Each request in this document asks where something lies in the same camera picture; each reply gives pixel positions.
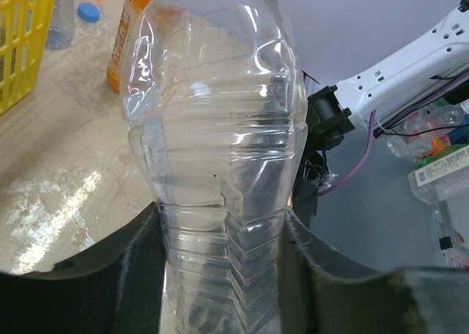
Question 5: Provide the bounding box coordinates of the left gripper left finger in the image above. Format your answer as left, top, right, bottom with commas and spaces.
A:
1, 204, 166, 333

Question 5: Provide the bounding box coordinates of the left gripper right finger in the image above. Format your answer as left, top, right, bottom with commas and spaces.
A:
278, 209, 468, 333

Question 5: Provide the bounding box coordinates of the clear water bottle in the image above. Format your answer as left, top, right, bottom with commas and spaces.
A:
120, 0, 307, 333

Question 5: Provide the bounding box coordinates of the blue bottle cap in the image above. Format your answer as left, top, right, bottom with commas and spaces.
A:
77, 2, 100, 23

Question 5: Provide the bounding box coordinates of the orange label tea bottle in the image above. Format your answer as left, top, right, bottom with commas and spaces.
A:
106, 0, 152, 92

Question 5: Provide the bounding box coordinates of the crushed clear plastic bottle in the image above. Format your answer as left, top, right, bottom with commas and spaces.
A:
45, 0, 75, 50

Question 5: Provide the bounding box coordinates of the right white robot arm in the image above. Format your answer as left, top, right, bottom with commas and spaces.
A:
306, 0, 468, 152

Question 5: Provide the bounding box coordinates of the clutter of bottles below table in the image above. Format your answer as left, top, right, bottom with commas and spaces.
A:
386, 99, 469, 269

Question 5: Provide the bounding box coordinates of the yellow plastic basket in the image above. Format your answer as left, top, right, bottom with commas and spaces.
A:
1, 0, 54, 114

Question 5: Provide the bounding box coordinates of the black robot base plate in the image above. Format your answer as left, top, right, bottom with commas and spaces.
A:
292, 114, 328, 229

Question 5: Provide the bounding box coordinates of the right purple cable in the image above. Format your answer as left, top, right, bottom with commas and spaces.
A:
315, 77, 469, 196

